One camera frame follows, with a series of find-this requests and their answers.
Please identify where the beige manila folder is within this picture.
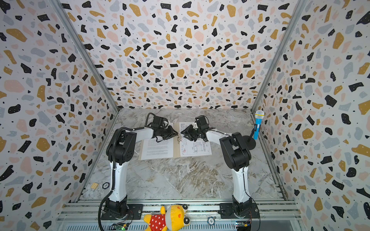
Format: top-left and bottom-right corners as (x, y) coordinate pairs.
(139, 137), (180, 158)

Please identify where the white diagram sheet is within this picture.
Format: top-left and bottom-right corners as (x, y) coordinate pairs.
(175, 122), (212, 157)

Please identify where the white text sheet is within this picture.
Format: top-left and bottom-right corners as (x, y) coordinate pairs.
(139, 138), (174, 160)

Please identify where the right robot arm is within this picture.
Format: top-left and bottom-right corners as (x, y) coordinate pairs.
(180, 115), (253, 218)

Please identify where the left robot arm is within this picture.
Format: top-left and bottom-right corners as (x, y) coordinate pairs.
(99, 113), (178, 218)

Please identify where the blue toy microphone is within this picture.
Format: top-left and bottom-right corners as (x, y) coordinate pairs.
(253, 110), (265, 140)

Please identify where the yellow plush toy red dress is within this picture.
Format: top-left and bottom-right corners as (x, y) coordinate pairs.
(144, 205), (190, 231)

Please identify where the right circuit board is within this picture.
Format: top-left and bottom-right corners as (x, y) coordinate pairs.
(236, 221), (252, 231)

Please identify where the left green circuit board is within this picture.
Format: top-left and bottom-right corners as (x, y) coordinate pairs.
(109, 222), (130, 231)

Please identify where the left black corrugated cable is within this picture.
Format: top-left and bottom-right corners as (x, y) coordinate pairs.
(97, 112), (160, 231)

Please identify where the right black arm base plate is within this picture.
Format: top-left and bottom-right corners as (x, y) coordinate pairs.
(218, 202), (260, 219)

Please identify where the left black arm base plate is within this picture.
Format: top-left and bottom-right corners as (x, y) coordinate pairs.
(101, 204), (144, 221)

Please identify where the aluminium front rail frame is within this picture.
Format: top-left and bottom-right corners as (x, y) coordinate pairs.
(55, 199), (305, 231)

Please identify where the left aluminium corner post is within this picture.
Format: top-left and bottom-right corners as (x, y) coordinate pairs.
(50, 1), (119, 114)

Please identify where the aluminium corner post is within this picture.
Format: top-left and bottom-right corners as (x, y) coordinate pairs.
(50, 1), (119, 114)
(251, 0), (307, 113)

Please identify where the right aluminium corner post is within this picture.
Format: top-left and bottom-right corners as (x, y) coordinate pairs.
(251, 0), (307, 113)

